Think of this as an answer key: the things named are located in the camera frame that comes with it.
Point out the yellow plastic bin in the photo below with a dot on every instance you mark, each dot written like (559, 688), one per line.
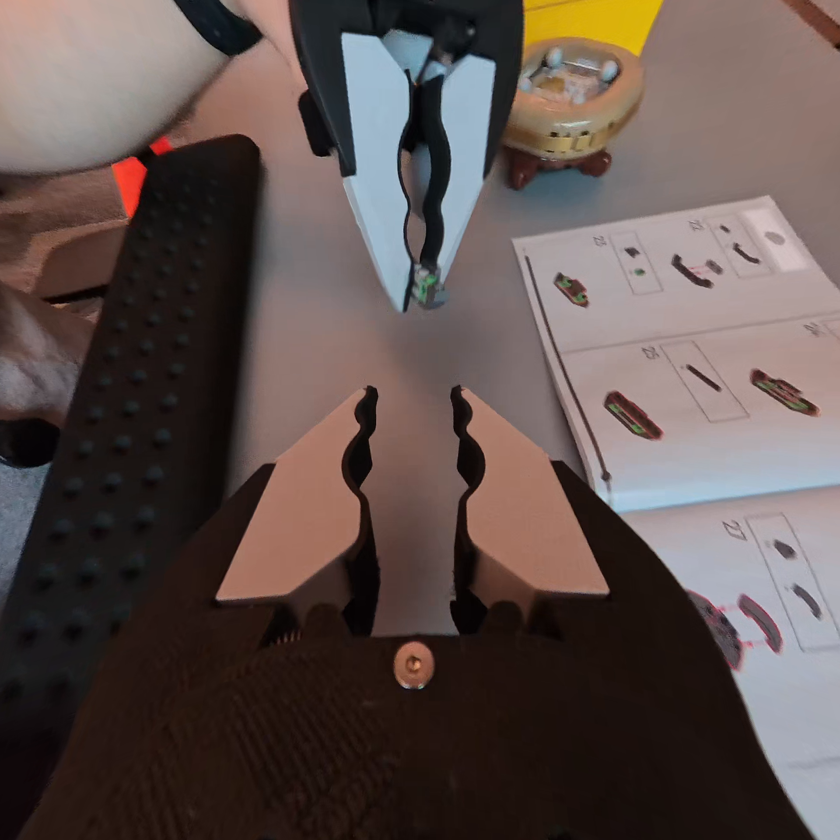
(590, 26)

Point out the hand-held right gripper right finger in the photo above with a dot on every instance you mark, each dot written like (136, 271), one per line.
(531, 525)

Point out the brown brick assembly green studs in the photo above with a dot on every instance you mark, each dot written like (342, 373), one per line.
(430, 285)

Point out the open instruction booklet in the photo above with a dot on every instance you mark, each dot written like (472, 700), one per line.
(689, 394)

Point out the black dotted armrest pad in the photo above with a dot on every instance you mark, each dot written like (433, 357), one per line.
(144, 394)

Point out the person's left forearm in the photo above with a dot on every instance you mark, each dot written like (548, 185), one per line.
(98, 79)

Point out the grey desk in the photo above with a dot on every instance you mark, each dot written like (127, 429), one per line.
(328, 328)

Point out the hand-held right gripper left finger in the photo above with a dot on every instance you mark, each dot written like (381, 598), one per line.
(295, 525)

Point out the black wristband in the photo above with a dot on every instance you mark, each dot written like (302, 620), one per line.
(216, 26)

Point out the orange fabric piece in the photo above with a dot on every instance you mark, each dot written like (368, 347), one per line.
(134, 184)

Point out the tan round brick pot model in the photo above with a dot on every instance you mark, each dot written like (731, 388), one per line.
(571, 111)

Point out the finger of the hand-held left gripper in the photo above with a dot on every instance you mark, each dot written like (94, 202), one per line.
(469, 131)
(371, 131)

